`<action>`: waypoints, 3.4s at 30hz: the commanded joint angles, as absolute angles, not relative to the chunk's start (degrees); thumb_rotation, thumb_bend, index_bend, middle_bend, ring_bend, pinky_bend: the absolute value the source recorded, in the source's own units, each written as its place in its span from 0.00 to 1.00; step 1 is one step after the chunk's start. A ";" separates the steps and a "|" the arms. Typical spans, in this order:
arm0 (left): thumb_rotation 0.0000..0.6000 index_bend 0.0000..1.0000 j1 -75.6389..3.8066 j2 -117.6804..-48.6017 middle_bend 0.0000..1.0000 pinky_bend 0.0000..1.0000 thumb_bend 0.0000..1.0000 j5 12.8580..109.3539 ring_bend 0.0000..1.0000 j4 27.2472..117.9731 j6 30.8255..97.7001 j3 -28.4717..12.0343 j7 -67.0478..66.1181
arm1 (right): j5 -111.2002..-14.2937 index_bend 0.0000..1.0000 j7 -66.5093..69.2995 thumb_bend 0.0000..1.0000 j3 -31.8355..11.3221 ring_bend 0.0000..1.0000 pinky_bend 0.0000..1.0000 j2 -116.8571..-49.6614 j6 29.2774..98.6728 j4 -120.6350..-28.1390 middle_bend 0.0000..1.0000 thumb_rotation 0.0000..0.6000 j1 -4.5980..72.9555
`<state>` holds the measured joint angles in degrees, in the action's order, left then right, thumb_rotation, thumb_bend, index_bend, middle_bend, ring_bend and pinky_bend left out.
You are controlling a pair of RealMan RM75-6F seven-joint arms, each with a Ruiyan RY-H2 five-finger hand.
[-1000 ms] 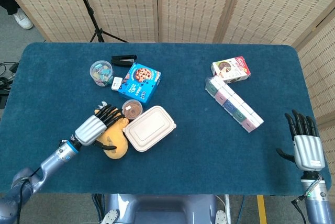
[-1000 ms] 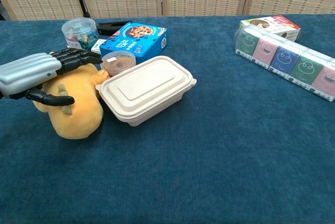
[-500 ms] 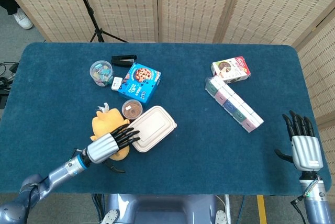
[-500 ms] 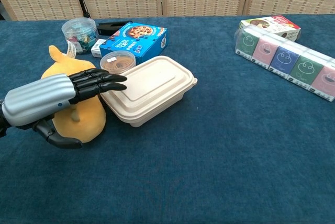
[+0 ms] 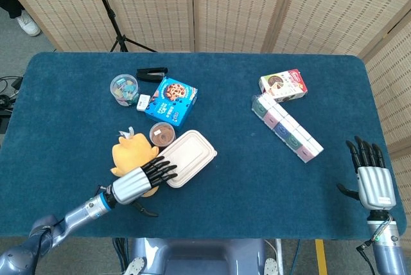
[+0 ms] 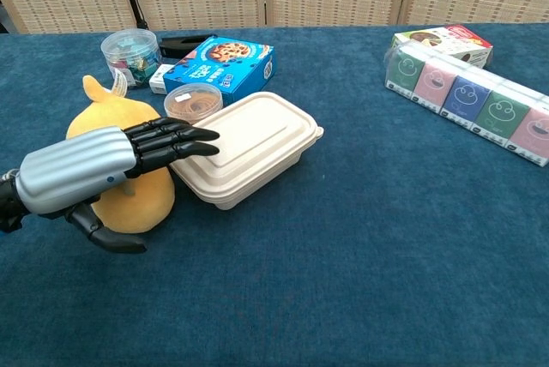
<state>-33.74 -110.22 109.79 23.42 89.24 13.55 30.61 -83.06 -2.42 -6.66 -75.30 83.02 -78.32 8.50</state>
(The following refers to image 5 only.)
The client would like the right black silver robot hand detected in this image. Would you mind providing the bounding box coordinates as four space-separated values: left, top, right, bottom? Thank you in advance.
336 136 398 211

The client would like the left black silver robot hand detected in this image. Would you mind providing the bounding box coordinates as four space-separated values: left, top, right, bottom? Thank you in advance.
112 155 179 218

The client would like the yellow plush toy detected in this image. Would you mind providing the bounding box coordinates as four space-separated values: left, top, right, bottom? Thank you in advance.
110 126 160 198

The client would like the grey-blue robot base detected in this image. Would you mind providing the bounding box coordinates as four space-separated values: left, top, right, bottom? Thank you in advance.
123 238 285 275

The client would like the brown round lidded cup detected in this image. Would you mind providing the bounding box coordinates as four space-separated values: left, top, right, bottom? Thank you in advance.
149 121 176 147

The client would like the beige lidded lunch box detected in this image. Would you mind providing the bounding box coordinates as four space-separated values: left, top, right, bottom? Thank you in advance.
159 129 217 189

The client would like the small white box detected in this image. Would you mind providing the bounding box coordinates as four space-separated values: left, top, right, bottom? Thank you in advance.
136 94 151 112

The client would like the yellow floor tape strip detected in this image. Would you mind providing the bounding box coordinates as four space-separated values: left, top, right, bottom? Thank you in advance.
315 239 329 275

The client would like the blue cookie box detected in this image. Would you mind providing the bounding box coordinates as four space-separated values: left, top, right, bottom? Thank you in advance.
144 76 198 130

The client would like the clear jar of binder clips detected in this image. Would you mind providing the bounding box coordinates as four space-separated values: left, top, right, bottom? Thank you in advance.
109 74 140 107

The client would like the multicolour tissue pack row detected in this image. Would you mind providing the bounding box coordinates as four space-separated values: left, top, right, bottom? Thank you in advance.
251 93 324 164

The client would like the blue table cloth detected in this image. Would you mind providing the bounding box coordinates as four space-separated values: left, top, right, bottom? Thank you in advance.
0 51 402 240

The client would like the black stapler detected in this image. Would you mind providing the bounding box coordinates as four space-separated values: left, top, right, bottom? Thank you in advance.
136 67 169 84

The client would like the red white snack box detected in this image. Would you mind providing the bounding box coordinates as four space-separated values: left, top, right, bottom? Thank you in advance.
259 69 308 103

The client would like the black tripod stand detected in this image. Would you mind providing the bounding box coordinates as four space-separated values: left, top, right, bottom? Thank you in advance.
86 0 158 53

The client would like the white sneaker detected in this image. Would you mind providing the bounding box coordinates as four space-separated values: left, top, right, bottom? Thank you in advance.
15 10 42 37

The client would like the bamboo folding screen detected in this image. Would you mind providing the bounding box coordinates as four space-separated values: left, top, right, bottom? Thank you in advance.
0 0 411 211

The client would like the black trouser leg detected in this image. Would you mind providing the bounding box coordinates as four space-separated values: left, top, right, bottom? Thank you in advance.
0 0 25 19

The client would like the black cable bundle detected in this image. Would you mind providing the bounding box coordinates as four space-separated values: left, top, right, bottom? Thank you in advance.
0 75 24 134

